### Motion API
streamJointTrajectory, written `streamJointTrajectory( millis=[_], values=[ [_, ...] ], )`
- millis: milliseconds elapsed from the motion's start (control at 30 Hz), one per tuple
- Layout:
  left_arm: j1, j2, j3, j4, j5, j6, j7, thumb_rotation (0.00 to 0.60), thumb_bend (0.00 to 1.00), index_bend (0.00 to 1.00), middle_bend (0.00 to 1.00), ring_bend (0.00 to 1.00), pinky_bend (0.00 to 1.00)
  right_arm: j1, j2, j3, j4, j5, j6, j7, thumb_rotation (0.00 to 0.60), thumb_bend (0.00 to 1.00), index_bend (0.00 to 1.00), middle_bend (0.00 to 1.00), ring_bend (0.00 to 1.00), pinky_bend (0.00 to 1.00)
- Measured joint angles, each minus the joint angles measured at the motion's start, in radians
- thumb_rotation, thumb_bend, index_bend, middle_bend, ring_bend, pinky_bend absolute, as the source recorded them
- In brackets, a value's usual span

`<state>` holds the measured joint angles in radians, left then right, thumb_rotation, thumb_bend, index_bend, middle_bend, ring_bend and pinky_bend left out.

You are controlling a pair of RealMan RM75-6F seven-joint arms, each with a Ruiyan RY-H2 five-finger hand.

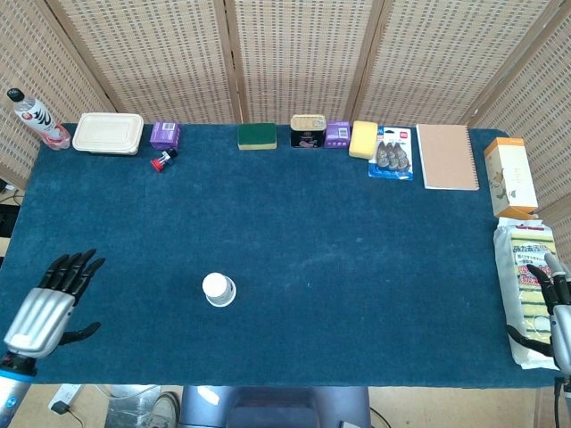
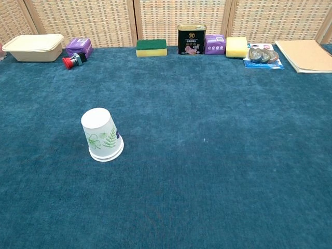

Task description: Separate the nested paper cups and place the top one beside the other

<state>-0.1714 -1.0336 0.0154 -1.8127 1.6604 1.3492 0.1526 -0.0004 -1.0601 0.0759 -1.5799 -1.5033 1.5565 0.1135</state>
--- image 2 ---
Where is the blue carpet table cloth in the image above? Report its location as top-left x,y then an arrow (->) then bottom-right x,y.
0,43 -> 332,249

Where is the green yellow scouring sponge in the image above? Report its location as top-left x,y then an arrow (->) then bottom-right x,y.
135,39 -> 168,58

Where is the black luncheon meat can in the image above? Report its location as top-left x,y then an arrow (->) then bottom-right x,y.
177,24 -> 208,56

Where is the purple tissue packet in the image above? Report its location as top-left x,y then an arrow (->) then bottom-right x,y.
204,34 -> 226,56
65,38 -> 94,60

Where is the yellow sponge block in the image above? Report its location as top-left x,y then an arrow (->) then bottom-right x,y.
225,36 -> 248,59

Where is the blue blister card pack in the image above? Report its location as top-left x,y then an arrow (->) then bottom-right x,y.
243,43 -> 285,71

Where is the red emergency stop button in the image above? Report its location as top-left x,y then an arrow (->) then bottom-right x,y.
62,52 -> 88,70

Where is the grey heart tin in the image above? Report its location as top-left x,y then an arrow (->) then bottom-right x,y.
248,47 -> 267,64

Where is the woven wooden folding screen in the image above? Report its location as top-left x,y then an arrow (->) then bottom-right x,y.
0,0 -> 332,50

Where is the green heart tin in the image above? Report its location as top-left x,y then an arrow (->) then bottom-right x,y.
259,48 -> 273,64

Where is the brown heart tin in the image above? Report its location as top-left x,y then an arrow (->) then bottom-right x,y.
267,50 -> 280,64

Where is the beige lidded food container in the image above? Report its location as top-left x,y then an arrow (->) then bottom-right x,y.
2,34 -> 64,63

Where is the kraft spiral notebook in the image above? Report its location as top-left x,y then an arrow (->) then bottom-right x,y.
274,39 -> 332,74

